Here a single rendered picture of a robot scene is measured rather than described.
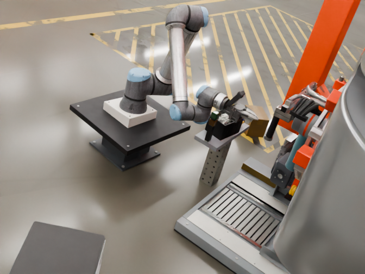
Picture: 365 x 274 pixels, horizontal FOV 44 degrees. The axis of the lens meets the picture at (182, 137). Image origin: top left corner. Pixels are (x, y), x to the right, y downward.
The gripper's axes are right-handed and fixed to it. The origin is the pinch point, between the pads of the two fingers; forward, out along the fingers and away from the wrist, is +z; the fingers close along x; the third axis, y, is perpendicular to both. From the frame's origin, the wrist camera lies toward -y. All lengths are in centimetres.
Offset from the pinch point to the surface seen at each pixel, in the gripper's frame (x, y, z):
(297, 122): -11.0, -3.4, 18.6
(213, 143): -13.6, 38.0, -24.8
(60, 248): 103, 49, -31
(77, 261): 102, 49, -20
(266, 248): 8, 67, 35
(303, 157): 18.8, -3.8, 34.4
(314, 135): 9.8, -11.8, 33.0
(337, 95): 2.9, -31.9, 33.4
